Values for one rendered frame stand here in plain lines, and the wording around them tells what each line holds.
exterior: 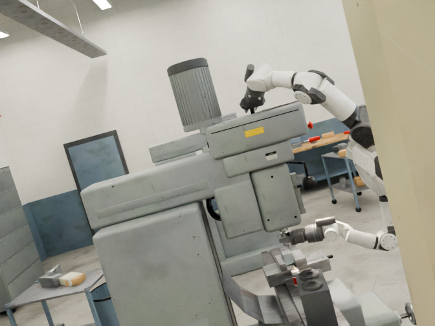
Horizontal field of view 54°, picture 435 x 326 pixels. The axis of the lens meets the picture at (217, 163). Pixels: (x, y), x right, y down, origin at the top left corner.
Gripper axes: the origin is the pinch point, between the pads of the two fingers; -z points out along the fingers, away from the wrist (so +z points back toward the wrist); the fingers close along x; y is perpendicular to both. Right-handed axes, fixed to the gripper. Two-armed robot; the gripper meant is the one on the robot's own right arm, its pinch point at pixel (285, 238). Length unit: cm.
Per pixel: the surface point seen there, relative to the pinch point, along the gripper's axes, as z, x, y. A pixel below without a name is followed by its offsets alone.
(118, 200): -65, 34, -44
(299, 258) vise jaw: 1.3, -12.3, 16.7
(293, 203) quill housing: 9.8, 7.2, -18.9
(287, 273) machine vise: -6.6, -8.5, 22.7
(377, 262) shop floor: 32, -235, 124
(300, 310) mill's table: 2.5, 22.4, 27.7
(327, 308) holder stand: 19, 44, 17
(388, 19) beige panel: 51, 171, -74
